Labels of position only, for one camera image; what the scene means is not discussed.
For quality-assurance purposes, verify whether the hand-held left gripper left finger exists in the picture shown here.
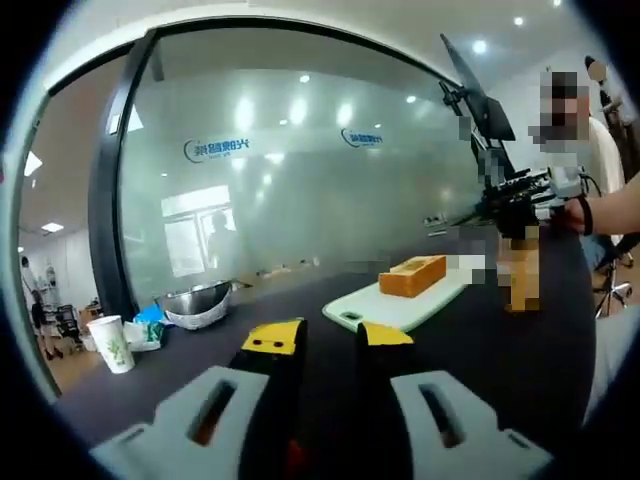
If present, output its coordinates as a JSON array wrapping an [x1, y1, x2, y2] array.
[[89, 316, 309, 480]]

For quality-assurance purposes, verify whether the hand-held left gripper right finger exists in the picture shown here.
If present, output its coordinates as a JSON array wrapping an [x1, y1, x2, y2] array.
[[355, 322, 554, 480]]

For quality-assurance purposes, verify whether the person's right hand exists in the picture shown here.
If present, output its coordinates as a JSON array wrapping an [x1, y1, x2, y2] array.
[[564, 198, 588, 234]]

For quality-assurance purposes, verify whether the black wristband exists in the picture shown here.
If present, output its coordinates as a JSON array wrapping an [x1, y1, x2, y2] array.
[[579, 196, 597, 236]]

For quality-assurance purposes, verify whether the black monitor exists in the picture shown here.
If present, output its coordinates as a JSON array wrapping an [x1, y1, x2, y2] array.
[[439, 33, 517, 142]]

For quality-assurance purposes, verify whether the blue white plastic bag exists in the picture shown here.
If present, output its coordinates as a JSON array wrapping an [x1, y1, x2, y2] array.
[[122, 304, 174, 352]]

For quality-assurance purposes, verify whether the black office chair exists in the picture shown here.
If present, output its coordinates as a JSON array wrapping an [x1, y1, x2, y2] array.
[[593, 234, 634, 317], [53, 304, 85, 354]]

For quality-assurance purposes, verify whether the steel mixing bowl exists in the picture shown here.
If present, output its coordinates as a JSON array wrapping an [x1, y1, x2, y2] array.
[[162, 279, 235, 331]]

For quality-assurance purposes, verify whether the white cutting board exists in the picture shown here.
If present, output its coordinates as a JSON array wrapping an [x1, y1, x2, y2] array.
[[321, 255, 487, 334]]

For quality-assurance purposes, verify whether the brown bread loaf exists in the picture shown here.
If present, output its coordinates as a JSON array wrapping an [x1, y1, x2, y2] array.
[[378, 253, 448, 300]]

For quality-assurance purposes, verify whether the white paper cup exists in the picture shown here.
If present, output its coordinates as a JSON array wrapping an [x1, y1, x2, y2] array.
[[86, 314, 137, 375]]

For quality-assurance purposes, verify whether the black cable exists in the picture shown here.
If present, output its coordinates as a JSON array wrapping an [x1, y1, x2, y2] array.
[[581, 171, 605, 197]]

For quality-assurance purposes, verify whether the black glass partition frame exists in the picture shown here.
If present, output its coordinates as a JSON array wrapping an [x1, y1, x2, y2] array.
[[47, 19, 481, 324]]

